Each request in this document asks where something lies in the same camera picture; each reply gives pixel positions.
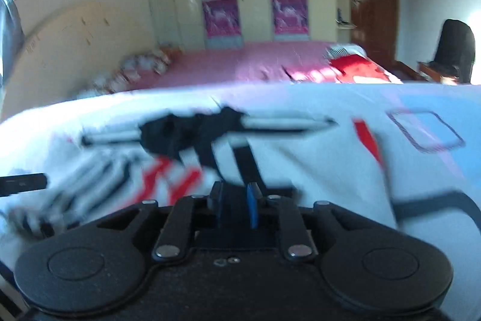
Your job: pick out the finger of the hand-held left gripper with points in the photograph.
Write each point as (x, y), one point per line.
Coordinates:
(22, 183)

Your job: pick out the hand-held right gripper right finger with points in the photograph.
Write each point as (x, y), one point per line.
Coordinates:
(253, 206)

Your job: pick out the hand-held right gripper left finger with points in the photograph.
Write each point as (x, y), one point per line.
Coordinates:
(217, 204)

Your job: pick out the black red white striped sweater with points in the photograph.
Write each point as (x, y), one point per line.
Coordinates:
(188, 140)

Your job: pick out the heart print pillow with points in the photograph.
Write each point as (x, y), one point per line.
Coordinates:
(107, 82)
(148, 61)

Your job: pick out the pink bedsheet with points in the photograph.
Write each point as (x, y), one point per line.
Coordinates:
(233, 65)

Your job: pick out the cream rounded headboard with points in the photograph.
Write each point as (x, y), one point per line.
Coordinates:
(67, 42)

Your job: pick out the grey curtain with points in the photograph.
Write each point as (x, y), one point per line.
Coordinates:
(9, 27)

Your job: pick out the red cloth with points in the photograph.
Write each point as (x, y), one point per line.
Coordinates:
(357, 69)

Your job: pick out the light blue patterned duvet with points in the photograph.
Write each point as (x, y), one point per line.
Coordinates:
(432, 174)

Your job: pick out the black chair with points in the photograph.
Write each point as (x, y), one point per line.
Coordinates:
(454, 46)

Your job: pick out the pink wall poster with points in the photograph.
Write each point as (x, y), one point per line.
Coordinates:
(221, 20)
(290, 14)

